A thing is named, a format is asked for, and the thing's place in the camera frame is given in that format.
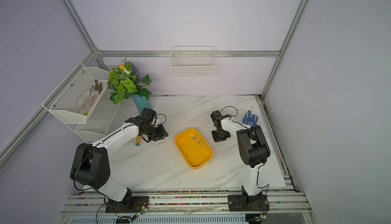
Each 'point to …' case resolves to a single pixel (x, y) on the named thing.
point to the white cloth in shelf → (86, 100)
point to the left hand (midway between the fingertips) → (167, 135)
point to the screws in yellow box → (194, 138)
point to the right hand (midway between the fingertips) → (221, 140)
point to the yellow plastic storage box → (193, 147)
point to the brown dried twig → (98, 87)
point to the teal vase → (141, 103)
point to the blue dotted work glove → (251, 120)
